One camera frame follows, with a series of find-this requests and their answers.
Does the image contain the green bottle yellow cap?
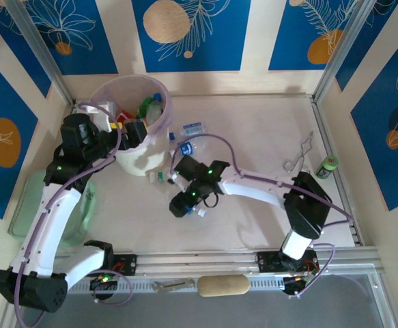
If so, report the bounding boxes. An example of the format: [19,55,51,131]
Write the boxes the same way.
[138,96,156,116]

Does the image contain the blue label bottle white cap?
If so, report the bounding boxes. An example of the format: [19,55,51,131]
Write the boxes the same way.
[184,204,208,219]

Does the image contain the small clear bottle blue cap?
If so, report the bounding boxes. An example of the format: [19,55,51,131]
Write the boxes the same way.
[145,92,166,126]

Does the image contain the clear bottle green label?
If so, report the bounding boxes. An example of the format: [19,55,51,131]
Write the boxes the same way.
[148,170,173,187]

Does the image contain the white round bin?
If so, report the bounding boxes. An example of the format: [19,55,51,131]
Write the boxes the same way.
[115,126,173,178]

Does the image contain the translucent pink bucket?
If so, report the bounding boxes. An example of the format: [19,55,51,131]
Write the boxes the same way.
[88,74,175,151]

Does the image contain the light green plastic tray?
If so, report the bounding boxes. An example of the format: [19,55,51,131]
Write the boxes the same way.
[7,169,99,247]

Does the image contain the beige sponge pad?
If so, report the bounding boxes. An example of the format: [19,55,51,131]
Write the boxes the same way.
[197,274,251,298]

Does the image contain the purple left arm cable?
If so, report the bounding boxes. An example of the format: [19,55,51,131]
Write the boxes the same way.
[12,102,133,328]

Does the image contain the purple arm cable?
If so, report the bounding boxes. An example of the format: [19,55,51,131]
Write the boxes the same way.
[170,133,355,300]
[12,102,133,328]

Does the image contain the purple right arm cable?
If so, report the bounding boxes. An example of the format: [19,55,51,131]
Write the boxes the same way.
[170,133,355,300]

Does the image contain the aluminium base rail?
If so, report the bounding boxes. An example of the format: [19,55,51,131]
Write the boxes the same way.
[9,247,389,297]

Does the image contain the aluminium left frame post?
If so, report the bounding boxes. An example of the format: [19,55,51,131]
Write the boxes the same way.
[3,0,76,105]

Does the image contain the aluminium frame post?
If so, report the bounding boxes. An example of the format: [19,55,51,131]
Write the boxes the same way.
[311,0,374,105]
[3,0,76,105]

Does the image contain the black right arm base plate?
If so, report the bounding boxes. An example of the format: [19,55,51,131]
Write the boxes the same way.
[257,251,319,274]

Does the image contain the flat metal bracket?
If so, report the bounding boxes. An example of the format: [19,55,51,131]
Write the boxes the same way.
[152,278,196,293]

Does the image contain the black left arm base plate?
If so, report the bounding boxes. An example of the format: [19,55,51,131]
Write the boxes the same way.
[74,253,139,277]

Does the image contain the metal wire tongs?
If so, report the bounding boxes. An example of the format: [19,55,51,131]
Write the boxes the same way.
[283,131,315,172]

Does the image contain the aluminium right side rail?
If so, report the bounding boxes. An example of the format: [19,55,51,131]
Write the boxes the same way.
[310,97,363,249]

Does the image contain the aluminium right frame post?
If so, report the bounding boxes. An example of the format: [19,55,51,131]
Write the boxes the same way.
[311,0,374,105]

